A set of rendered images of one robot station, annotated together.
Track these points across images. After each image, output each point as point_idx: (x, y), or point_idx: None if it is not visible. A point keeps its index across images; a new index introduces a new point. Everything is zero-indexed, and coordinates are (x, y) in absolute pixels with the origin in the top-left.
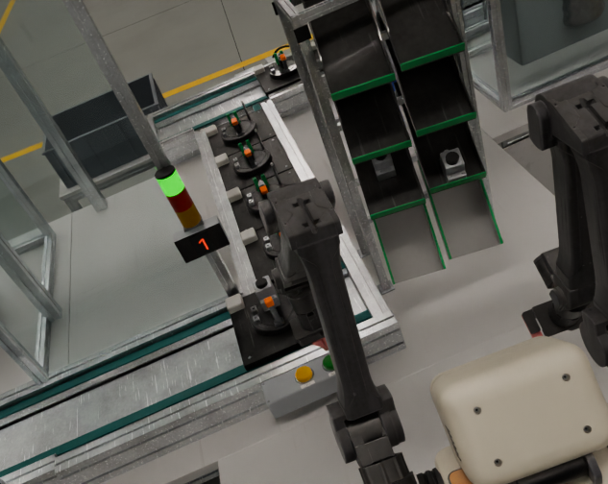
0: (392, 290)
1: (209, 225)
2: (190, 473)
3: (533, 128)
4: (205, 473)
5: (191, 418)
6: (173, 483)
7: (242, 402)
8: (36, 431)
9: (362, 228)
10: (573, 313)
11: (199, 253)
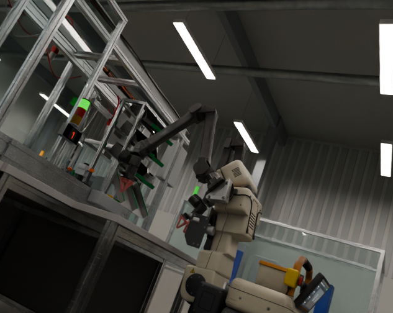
0: None
1: None
2: (64, 195)
3: (226, 142)
4: (66, 203)
5: (67, 177)
6: (56, 193)
7: (81, 191)
8: None
9: (109, 181)
10: (205, 208)
11: (69, 136)
